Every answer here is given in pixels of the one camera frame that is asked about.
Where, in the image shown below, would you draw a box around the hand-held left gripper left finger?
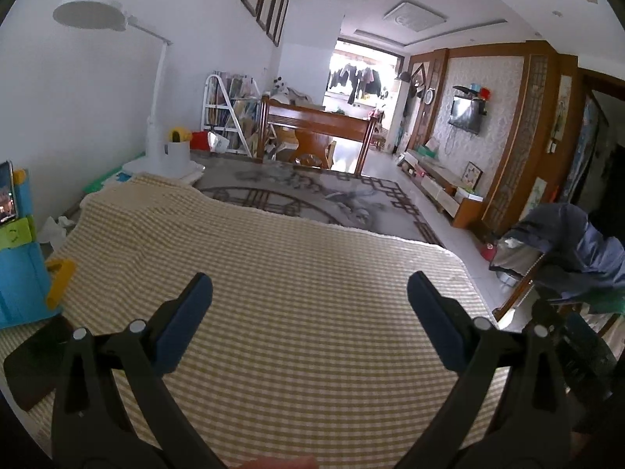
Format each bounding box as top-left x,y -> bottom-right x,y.
51,272 -> 230,469

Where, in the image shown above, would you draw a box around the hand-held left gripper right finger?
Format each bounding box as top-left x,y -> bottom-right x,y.
407,270 -> 574,469

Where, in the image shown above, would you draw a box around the person's left hand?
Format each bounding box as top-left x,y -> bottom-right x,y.
238,455 -> 319,469

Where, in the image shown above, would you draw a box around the wooden chair with jacket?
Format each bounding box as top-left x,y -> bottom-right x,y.
491,254 -> 552,323

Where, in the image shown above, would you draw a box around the yellow checked tablecloth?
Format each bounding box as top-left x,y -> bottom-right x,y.
0,173 -> 511,469

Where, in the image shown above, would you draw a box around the blue grey jacket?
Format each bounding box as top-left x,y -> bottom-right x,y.
491,202 -> 625,316

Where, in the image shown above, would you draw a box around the wooden television cabinet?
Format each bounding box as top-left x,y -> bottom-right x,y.
398,149 -> 486,228

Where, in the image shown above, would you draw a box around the small framed picture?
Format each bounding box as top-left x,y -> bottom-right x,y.
461,161 -> 484,189

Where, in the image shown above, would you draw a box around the teal board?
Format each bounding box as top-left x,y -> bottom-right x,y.
82,166 -> 130,195

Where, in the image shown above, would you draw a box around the white tissue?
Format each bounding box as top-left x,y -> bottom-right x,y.
36,215 -> 74,245

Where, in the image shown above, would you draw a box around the white cup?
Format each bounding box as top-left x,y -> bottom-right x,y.
165,141 -> 190,172

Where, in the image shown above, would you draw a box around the blue toy stand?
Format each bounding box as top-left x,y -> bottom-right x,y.
0,168 -> 64,328

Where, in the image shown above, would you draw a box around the white desk lamp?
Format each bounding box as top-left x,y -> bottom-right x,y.
53,0 -> 206,179

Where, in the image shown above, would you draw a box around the white metal rack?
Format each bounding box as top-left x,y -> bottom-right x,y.
200,73 -> 262,157

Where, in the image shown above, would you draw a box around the lit smartphone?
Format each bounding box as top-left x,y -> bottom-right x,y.
0,160 -> 20,226

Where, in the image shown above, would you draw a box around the hanging clothes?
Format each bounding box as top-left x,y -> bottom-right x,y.
329,63 -> 386,106

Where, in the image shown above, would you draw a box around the square ceiling light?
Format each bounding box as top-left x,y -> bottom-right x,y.
383,2 -> 447,32

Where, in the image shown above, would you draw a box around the yellow toy handle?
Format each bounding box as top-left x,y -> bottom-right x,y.
46,259 -> 77,310

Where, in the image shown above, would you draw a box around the wall television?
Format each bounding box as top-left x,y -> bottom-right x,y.
449,95 -> 484,135

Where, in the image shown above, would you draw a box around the wall shelf with items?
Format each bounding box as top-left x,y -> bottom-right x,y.
453,84 -> 491,103

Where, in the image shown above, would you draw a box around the hanging wall scroll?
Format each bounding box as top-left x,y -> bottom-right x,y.
549,75 -> 572,152

